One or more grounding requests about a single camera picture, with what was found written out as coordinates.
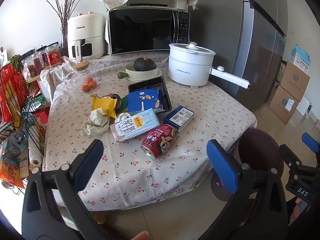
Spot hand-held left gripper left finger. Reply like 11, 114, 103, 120
22, 139, 110, 240

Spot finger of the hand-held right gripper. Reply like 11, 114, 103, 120
301, 132, 320, 153
279, 144, 304, 174

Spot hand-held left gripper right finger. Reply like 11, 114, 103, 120
200, 139, 288, 240

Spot cream paper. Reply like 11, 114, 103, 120
83, 108, 110, 137

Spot white tissue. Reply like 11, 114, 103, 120
117, 112, 132, 123

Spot light blue milk carton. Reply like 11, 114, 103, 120
110, 108, 160, 142

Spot yellow snack wrapper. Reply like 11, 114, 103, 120
90, 94, 118, 118

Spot blue and white box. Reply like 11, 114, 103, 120
163, 105, 195, 133

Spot red cartoon drink can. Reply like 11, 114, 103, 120
140, 124, 178, 160

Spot dark blue almond carton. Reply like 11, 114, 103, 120
127, 89, 165, 113

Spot person's right hand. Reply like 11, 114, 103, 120
294, 197, 311, 221

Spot person's left hand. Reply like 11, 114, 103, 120
131, 231, 151, 240

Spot white board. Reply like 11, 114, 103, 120
297, 97, 312, 117

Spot brown cardboard box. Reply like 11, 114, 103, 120
280, 60, 310, 98
268, 85, 307, 124

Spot white twine spool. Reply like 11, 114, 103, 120
28, 136, 44, 167

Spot green scouring sponge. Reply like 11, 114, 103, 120
117, 96, 129, 113

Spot green plastic packet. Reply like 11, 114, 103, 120
31, 97, 47, 110

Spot orange printed packet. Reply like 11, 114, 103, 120
0, 159, 25, 189

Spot glass teapot with wooden lid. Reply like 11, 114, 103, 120
64, 60, 98, 90

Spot light blue printed box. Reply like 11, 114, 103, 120
290, 44, 310, 74

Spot black baking tray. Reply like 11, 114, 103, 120
128, 76, 173, 113

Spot white bowl with squash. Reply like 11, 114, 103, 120
117, 62, 159, 80

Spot wooden shelf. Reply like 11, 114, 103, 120
25, 75, 53, 110

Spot white electric pot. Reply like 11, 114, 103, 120
168, 42, 250, 88

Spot red and orange snack packets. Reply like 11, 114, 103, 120
0, 64, 29, 128

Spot stacked cream plates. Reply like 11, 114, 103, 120
125, 69, 162, 82

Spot dark green pumpkin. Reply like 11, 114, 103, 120
133, 56, 156, 72

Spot green leafy plant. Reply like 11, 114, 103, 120
7, 54, 24, 72

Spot grey refrigerator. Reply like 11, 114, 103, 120
187, 0, 288, 110

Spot white air fryer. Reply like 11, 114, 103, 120
67, 13, 106, 61

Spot black microwave oven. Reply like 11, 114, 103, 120
106, 6, 191, 55

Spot glass vase with dry branches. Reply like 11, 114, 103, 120
46, 0, 85, 57

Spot white appliance under cloth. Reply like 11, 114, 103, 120
126, 0, 188, 12

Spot black wire rack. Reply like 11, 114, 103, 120
0, 64, 48, 153

